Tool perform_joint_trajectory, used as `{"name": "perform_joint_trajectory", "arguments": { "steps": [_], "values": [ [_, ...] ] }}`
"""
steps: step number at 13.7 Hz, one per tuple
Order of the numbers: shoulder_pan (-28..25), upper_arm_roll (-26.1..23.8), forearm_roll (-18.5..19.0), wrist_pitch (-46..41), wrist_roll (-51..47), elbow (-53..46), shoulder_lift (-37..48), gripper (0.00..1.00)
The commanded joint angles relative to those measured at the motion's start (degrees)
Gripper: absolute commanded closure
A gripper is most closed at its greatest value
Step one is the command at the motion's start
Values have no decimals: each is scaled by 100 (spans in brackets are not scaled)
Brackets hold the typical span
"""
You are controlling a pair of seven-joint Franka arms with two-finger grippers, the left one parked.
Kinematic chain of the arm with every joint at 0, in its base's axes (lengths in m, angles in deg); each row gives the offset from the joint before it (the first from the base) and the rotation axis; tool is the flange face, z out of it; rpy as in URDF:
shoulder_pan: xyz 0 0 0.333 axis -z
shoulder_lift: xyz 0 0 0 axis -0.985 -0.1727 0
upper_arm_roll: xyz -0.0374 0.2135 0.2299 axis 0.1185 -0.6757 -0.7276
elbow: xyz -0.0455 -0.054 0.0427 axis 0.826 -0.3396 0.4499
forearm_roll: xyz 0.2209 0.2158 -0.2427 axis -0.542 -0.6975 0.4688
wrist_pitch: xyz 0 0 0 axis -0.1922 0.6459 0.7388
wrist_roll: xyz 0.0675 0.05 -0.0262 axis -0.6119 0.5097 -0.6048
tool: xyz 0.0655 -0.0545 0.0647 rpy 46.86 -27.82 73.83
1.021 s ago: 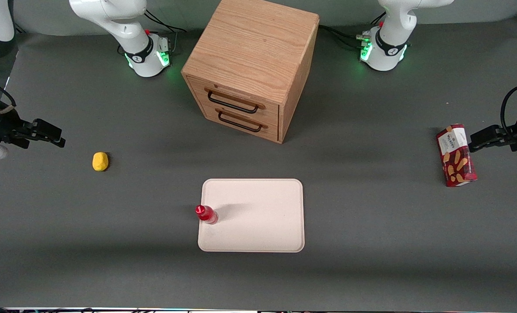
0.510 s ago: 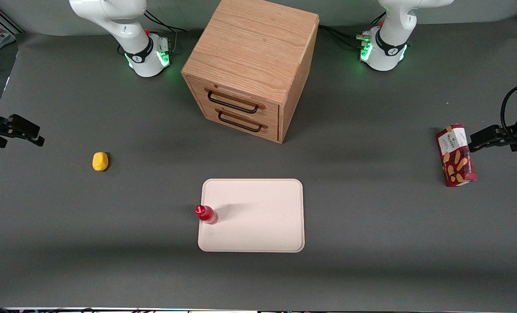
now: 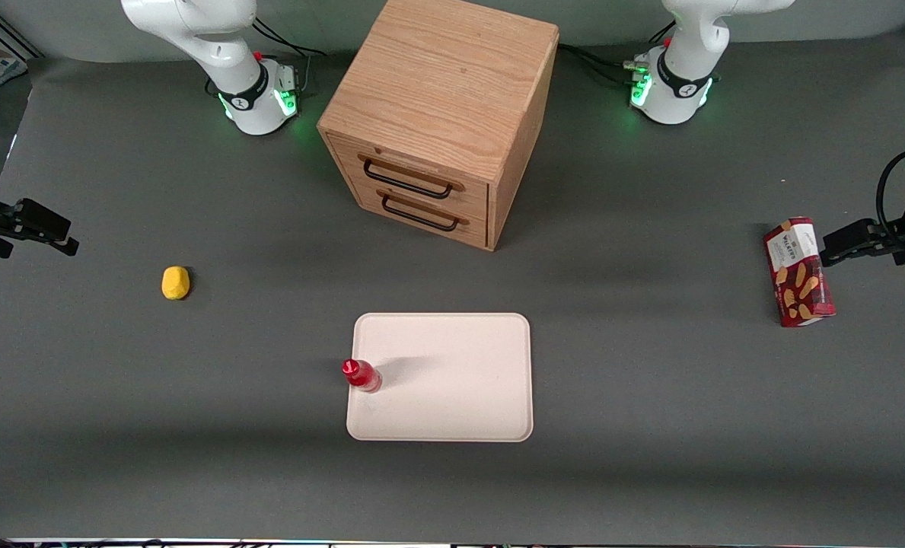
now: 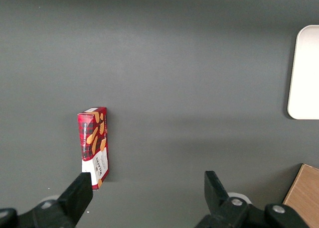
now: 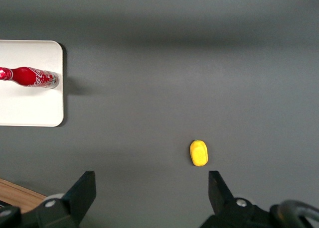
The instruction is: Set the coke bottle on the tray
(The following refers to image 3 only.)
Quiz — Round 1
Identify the red snack box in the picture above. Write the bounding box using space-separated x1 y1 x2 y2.
763 216 836 328

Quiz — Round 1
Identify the yellow lemon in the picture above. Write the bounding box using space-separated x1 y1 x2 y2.
161 266 191 301

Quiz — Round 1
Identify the wooden drawer cabinet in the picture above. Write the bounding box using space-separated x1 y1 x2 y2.
317 0 560 252

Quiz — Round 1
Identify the white teal shoe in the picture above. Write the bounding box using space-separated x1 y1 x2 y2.
0 47 29 89

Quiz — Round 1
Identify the black base cable bundle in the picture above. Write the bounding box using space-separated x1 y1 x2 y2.
557 43 648 86

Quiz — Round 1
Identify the red coke bottle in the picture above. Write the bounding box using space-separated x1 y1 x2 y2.
342 358 383 394

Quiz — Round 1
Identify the cream rectangular tray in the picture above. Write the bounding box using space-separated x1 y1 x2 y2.
346 312 534 443

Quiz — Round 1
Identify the dark grey table mat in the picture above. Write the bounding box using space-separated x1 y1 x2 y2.
0 27 905 544

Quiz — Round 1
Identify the black wire drawer handle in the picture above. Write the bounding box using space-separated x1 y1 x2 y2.
359 155 466 200
378 190 470 232

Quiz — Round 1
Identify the aluminium frame rail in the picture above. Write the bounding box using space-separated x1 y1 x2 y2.
0 9 43 61

